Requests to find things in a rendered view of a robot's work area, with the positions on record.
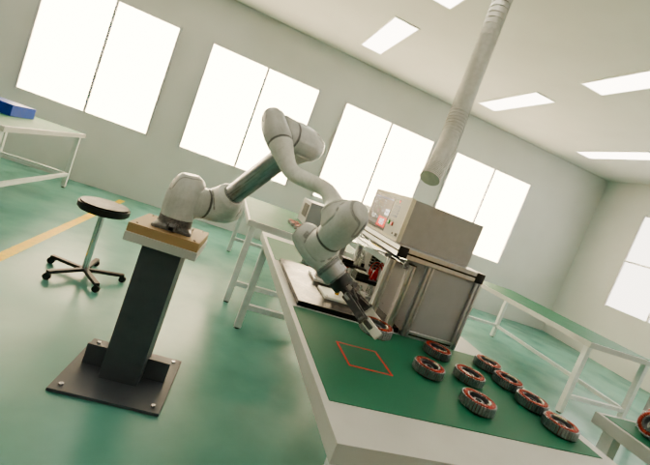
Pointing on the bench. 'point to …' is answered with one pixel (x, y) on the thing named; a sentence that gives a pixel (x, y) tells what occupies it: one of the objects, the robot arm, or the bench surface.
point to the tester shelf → (424, 257)
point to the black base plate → (300, 286)
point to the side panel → (440, 308)
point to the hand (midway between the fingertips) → (375, 326)
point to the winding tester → (429, 229)
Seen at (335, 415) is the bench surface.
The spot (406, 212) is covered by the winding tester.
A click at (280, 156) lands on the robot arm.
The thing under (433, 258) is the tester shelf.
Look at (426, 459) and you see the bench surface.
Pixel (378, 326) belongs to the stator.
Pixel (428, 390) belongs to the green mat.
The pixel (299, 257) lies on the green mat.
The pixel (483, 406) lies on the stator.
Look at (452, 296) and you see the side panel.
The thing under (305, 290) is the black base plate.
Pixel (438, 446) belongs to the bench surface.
